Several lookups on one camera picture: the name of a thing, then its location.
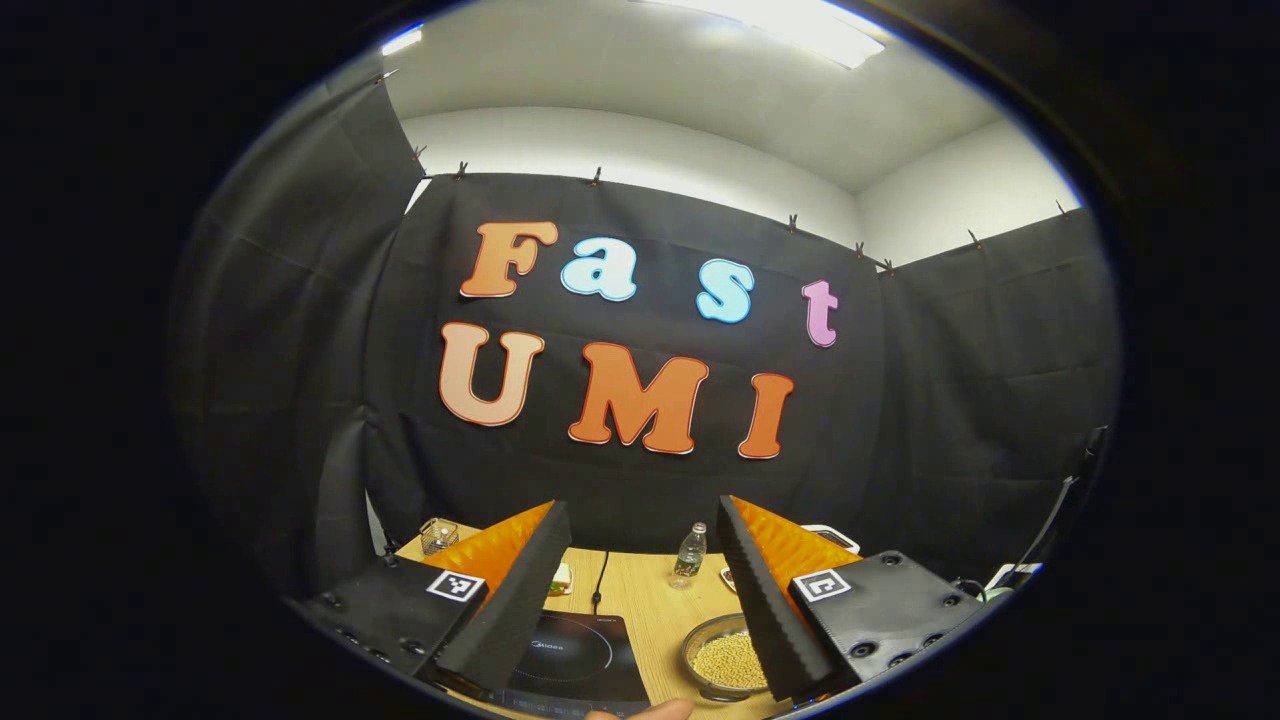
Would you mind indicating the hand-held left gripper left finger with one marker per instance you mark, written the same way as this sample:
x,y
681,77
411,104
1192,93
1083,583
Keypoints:
x,y
510,610

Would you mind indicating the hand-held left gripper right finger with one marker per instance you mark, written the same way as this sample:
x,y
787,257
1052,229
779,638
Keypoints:
x,y
765,610

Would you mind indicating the pile of yellow soybeans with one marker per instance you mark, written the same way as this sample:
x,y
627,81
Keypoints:
x,y
730,660

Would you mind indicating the black induction cooktop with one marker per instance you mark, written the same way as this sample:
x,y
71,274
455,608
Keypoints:
x,y
590,660

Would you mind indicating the white divided bean tray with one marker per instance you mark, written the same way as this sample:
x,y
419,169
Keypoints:
x,y
730,578

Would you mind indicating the sandwich on white plate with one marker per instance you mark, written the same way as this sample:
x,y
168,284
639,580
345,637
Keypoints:
x,y
560,580

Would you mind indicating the clear plastic water bottle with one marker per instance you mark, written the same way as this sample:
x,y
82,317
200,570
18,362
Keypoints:
x,y
689,560

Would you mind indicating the white toaster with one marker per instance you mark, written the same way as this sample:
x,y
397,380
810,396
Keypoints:
x,y
850,545

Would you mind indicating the row of black cloth clips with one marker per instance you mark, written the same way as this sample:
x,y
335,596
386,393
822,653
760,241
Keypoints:
x,y
597,177

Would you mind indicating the ceiling light strip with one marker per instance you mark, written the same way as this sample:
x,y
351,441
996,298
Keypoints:
x,y
402,40

